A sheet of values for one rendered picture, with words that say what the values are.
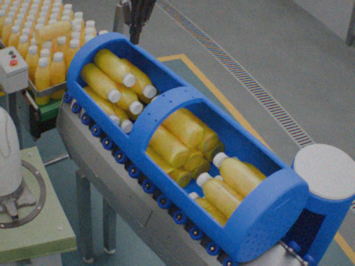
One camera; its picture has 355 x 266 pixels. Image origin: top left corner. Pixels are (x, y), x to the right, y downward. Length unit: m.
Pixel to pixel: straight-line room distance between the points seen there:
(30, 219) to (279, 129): 2.52
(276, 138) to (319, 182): 1.89
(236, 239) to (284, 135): 2.33
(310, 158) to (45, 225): 0.89
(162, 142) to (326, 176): 0.55
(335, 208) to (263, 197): 0.46
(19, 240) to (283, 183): 0.69
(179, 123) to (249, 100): 2.34
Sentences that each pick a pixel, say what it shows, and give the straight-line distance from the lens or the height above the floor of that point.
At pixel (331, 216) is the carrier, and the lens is 1.65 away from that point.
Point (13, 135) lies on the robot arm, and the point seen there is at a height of 1.28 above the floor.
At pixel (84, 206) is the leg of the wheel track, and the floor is 0.45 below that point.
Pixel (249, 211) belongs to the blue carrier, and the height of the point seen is 1.19.
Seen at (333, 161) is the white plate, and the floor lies 1.04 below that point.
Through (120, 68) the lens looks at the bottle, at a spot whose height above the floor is 1.17.
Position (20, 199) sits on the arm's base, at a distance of 1.35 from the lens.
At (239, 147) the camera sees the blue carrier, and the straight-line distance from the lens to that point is 1.57.
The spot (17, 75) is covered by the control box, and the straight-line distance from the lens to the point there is 1.86.
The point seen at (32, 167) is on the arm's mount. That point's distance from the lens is 1.46.
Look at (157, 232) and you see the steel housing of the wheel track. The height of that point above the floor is 0.86.
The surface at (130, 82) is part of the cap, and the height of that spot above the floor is 1.14.
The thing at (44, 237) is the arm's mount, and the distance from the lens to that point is 1.28.
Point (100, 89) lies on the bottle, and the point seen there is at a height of 1.11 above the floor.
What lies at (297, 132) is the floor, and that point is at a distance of 3.61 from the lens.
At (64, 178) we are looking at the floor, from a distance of 2.96.
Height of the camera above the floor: 2.06
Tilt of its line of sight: 38 degrees down
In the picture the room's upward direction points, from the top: 9 degrees clockwise
